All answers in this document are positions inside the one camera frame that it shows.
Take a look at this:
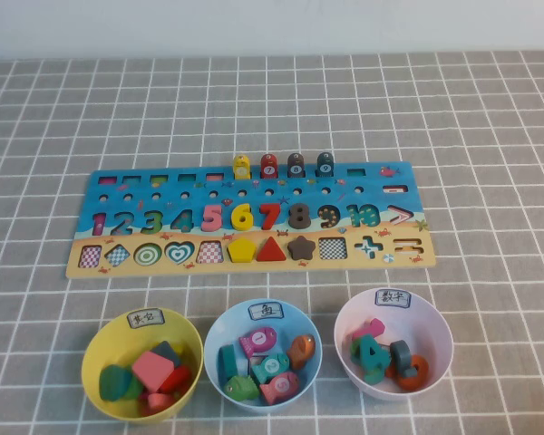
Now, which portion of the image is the grey blue wooden number piece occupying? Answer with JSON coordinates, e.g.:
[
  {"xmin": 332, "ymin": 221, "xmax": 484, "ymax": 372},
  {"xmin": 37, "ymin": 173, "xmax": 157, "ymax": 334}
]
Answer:
[{"xmin": 388, "ymin": 339, "xmax": 418, "ymax": 380}]

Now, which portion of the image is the yellow plastic bowl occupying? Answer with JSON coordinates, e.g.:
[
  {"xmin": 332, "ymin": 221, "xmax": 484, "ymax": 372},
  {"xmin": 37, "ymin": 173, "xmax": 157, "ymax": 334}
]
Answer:
[{"xmin": 80, "ymin": 307, "xmax": 205, "ymax": 423}]

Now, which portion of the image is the paper label on blue bowl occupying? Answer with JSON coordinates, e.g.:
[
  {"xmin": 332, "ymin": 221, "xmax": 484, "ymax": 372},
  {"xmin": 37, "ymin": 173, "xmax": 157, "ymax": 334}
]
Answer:
[{"xmin": 248, "ymin": 301, "xmax": 286, "ymax": 321}]

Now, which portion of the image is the light pink plastic bowl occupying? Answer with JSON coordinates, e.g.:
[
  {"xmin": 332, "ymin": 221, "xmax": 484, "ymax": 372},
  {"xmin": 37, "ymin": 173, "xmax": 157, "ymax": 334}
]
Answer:
[{"xmin": 333, "ymin": 286, "xmax": 454, "ymax": 402}]

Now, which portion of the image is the teal wooden fish number two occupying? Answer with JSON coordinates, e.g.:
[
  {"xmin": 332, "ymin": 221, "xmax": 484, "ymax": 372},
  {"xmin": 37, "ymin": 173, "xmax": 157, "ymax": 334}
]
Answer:
[{"xmin": 251, "ymin": 353, "xmax": 291, "ymax": 384}]

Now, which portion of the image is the grey checked tablecloth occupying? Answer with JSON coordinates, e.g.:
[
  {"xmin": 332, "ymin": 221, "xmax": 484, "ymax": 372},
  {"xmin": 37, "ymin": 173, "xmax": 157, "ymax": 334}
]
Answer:
[{"xmin": 0, "ymin": 49, "xmax": 544, "ymax": 435}]

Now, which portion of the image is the brown wooden number eight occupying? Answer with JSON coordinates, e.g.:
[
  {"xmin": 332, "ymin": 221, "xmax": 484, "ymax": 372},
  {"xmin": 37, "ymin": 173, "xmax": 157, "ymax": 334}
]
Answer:
[{"xmin": 287, "ymin": 203, "xmax": 312, "ymax": 230}]

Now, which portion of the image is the grey blue wooden shape block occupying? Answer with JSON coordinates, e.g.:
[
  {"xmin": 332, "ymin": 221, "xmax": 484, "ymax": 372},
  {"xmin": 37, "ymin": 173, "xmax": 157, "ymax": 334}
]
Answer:
[{"xmin": 151, "ymin": 340, "xmax": 182, "ymax": 368}]

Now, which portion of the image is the brown wooden fish peg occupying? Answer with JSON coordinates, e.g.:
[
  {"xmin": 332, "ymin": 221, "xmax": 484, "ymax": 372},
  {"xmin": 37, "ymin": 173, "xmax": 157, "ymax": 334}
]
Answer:
[{"xmin": 287, "ymin": 152, "xmax": 306, "ymax": 178}]

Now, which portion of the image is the brown wooden star block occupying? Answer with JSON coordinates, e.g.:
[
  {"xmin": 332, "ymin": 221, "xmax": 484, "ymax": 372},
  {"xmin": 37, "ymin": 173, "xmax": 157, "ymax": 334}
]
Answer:
[{"xmin": 287, "ymin": 235, "xmax": 317, "ymax": 262}]

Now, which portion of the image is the red wooden triangle block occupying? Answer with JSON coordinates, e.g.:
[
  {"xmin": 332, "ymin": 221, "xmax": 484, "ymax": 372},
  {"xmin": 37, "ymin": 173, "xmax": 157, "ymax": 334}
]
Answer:
[{"xmin": 256, "ymin": 235, "xmax": 287, "ymax": 263}]

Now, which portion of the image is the light blue plastic bowl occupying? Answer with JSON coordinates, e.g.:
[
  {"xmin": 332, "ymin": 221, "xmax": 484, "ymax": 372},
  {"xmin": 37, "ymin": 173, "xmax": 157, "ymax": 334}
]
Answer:
[{"xmin": 203, "ymin": 296, "xmax": 324, "ymax": 413}]

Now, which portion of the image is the dark blue wooden fish peg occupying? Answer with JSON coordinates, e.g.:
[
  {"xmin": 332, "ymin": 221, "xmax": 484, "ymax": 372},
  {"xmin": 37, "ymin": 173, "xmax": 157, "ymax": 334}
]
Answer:
[{"xmin": 316, "ymin": 151, "xmax": 335, "ymax": 178}]

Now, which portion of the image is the green wooden fish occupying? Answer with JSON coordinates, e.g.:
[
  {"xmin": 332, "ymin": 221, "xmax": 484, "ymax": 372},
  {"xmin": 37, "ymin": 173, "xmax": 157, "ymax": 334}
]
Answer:
[{"xmin": 222, "ymin": 374, "xmax": 260, "ymax": 402}]

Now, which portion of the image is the yellow wooden number six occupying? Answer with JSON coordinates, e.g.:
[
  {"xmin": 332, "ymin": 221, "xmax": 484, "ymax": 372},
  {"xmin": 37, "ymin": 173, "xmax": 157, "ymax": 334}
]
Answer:
[{"xmin": 229, "ymin": 202, "xmax": 254, "ymax": 231}]

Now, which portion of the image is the orange wooden fish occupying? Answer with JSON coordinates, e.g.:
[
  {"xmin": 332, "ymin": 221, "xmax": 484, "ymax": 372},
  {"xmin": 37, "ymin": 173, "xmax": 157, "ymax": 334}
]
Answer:
[{"xmin": 286, "ymin": 333, "xmax": 316, "ymax": 371}]

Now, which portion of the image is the red wooden fish peg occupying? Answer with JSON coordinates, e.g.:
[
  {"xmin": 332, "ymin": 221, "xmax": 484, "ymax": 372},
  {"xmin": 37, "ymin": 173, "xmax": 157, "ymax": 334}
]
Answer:
[{"xmin": 259, "ymin": 153, "xmax": 278, "ymax": 179}]

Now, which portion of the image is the paper label on yellow bowl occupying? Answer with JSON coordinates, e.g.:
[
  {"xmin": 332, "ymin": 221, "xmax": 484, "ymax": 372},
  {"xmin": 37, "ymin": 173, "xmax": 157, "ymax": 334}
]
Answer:
[{"xmin": 126, "ymin": 308, "xmax": 167, "ymax": 328}]

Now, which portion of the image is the dark teal wooden fish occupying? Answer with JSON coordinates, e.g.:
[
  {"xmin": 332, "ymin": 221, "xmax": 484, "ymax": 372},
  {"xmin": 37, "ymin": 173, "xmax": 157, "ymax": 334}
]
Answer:
[{"xmin": 217, "ymin": 343, "xmax": 249, "ymax": 381}]

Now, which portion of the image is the red wooden number seven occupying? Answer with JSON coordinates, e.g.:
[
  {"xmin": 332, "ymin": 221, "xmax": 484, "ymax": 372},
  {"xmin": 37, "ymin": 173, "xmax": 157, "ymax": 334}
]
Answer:
[{"xmin": 257, "ymin": 202, "xmax": 282, "ymax": 230}]

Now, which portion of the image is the magenta wooden number piece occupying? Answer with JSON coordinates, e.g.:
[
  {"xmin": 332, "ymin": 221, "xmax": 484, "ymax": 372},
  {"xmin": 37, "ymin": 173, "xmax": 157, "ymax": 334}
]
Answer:
[{"xmin": 351, "ymin": 317, "xmax": 386, "ymax": 342}]

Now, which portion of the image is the light green wooden shape block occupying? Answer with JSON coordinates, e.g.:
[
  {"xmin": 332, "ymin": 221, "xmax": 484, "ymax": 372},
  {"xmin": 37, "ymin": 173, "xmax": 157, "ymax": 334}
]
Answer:
[{"xmin": 125, "ymin": 375, "xmax": 144, "ymax": 401}]

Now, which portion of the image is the paper label on pink bowl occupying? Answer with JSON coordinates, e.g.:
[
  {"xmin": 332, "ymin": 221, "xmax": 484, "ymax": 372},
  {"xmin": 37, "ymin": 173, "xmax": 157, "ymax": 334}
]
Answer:
[{"xmin": 374, "ymin": 289, "xmax": 412, "ymax": 309}]

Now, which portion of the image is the magenta wooden fish number one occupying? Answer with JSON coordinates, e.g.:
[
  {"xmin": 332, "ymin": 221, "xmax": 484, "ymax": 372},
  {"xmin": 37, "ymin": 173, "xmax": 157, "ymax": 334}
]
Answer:
[{"xmin": 238, "ymin": 326, "xmax": 278, "ymax": 357}]

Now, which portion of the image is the dark green wooden shape block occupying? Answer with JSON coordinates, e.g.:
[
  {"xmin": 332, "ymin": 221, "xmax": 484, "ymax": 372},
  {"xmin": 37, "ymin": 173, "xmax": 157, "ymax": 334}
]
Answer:
[{"xmin": 99, "ymin": 364, "xmax": 135, "ymax": 402}]

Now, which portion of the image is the pink wooden square block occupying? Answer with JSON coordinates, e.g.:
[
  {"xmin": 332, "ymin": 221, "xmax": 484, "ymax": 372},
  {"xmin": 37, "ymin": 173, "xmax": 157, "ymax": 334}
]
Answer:
[{"xmin": 131, "ymin": 351, "xmax": 176, "ymax": 392}]

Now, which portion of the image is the pink wooden fish number five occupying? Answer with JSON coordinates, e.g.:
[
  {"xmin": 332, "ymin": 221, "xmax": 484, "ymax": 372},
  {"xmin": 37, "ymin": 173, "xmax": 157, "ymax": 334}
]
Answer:
[{"xmin": 258, "ymin": 372, "xmax": 300, "ymax": 406}]

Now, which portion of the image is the red wooden shape block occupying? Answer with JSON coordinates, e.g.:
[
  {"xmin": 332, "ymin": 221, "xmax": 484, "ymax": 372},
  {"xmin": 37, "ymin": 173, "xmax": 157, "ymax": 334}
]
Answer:
[{"xmin": 158, "ymin": 365, "xmax": 193, "ymax": 395}]

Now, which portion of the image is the salmon pink wooden shape block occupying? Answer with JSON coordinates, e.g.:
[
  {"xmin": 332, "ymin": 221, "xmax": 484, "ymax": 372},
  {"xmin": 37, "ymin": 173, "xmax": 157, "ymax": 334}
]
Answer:
[{"xmin": 140, "ymin": 392, "xmax": 176, "ymax": 416}]

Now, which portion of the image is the colourful wooden number puzzle board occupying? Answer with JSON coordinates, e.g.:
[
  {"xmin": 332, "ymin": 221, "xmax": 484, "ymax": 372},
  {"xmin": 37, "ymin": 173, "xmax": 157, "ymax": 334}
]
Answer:
[{"xmin": 65, "ymin": 160, "xmax": 436, "ymax": 280}]

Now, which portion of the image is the orange wooden number piece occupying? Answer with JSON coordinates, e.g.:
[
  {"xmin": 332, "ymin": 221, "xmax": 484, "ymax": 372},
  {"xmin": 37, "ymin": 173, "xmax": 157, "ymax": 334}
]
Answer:
[{"xmin": 384, "ymin": 354, "xmax": 430, "ymax": 392}]

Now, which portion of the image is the yellow wooden pentagon block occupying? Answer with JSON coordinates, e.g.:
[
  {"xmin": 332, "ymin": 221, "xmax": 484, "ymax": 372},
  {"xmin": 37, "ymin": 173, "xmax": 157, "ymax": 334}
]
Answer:
[{"xmin": 227, "ymin": 235, "xmax": 258, "ymax": 263}]

